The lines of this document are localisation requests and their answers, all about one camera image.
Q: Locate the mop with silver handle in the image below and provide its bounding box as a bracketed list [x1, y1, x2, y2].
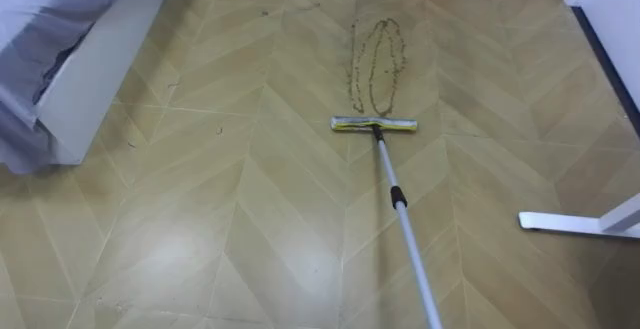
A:
[329, 115, 445, 329]

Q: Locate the brown dirt trail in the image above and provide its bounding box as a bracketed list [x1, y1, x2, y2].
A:
[347, 17, 408, 118]

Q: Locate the white desk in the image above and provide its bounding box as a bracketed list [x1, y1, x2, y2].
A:
[517, 192, 640, 241]

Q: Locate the grey bed with white frame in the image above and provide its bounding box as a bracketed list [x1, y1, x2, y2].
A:
[0, 0, 179, 176]

